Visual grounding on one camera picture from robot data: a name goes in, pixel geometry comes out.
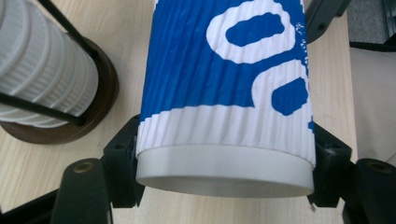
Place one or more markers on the blue and white paper cup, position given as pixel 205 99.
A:
pixel 186 62

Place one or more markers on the stack of white lids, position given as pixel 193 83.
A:
pixel 37 62

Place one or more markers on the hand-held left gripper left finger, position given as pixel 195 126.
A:
pixel 121 168

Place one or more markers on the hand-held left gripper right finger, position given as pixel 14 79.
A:
pixel 331 168

